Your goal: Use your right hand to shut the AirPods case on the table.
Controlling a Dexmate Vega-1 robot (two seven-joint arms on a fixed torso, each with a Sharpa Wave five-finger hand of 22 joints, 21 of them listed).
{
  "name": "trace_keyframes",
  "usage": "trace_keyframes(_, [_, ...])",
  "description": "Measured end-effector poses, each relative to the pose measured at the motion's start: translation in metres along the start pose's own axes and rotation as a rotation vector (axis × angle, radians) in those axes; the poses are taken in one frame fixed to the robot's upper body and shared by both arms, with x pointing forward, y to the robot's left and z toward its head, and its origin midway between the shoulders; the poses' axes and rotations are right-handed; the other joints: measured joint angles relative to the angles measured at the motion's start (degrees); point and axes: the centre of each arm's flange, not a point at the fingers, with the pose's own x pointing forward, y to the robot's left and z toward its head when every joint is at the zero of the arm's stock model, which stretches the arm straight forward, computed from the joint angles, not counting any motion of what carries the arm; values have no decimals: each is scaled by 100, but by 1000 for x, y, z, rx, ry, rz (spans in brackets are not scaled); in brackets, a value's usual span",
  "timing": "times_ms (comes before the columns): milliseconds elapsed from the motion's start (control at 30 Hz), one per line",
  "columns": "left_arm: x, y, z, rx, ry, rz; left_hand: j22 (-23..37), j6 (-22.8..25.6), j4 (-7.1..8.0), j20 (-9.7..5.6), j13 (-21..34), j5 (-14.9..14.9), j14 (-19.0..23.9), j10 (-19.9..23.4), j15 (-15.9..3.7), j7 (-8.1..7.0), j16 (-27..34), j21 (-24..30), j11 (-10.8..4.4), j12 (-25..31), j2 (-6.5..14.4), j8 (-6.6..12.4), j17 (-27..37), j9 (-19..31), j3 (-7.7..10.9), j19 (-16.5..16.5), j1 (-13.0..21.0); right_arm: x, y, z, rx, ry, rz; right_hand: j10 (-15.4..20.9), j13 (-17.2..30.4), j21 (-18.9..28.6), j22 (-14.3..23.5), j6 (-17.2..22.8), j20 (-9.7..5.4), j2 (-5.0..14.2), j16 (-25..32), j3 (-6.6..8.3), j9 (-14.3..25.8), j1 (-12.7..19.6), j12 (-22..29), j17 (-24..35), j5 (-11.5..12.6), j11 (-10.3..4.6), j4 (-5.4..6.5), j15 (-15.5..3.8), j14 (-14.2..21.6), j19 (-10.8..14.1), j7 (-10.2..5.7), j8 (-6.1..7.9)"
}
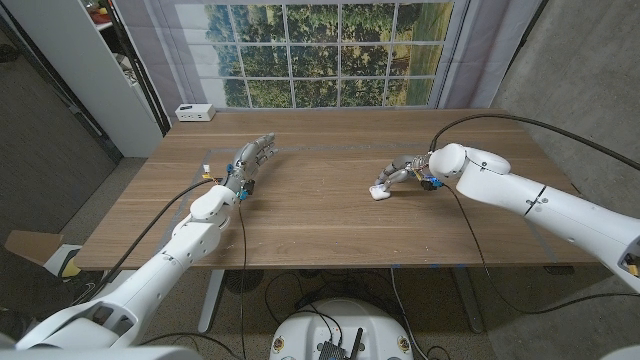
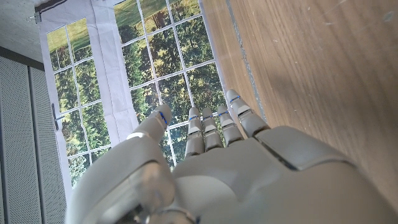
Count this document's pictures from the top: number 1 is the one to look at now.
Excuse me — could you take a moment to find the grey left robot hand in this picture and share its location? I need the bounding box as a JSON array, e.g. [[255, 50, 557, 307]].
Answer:
[[223, 132, 280, 201]]

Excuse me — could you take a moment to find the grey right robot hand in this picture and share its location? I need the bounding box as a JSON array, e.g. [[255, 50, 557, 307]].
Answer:
[[374, 153, 444, 193]]

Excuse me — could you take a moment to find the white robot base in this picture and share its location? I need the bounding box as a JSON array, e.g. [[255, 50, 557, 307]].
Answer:
[[268, 298, 415, 360]]

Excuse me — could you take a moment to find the white power strip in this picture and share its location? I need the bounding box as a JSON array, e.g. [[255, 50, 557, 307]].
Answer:
[[174, 103, 217, 123]]

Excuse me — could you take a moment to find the printed window backdrop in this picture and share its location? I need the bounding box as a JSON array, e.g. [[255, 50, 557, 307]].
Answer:
[[112, 0, 544, 121]]

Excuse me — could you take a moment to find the black backdrop stand pole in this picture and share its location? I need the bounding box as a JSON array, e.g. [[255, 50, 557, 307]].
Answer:
[[102, 0, 172, 137]]

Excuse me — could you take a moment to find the grey table leg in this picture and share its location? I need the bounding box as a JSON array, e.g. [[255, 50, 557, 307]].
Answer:
[[451, 267, 485, 335]]

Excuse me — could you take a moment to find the white table leg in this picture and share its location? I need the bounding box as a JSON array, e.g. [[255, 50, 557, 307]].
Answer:
[[197, 269, 226, 332]]

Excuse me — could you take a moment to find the white shelf cabinet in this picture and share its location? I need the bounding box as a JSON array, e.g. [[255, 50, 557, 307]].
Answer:
[[0, 0, 166, 159]]

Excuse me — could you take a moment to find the black sneaker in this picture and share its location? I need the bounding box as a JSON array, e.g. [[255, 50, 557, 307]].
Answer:
[[64, 279, 109, 304]]

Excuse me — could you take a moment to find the cardboard box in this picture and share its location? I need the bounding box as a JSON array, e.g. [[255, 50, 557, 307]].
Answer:
[[3, 229, 65, 266]]

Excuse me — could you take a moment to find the thin black right hand cable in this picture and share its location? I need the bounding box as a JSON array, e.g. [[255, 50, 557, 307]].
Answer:
[[442, 183, 640, 316]]

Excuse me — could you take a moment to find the thin black hand cable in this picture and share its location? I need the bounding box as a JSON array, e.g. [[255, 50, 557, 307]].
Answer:
[[236, 198, 249, 357], [442, 183, 640, 316]]

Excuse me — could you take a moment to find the thin black left hand cable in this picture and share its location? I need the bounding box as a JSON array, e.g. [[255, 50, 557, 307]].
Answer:
[[236, 198, 249, 357]]

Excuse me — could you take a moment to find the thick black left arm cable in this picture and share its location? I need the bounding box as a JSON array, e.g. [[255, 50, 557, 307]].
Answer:
[[74, 177, 224, 304]]

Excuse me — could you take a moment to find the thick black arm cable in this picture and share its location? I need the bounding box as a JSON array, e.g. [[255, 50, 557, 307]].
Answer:
[[428, 113, 640, 172], [74, 177, 224, 304]]

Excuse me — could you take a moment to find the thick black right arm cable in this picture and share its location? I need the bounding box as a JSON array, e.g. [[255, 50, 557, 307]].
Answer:
[[428, 113, 640, 172]]

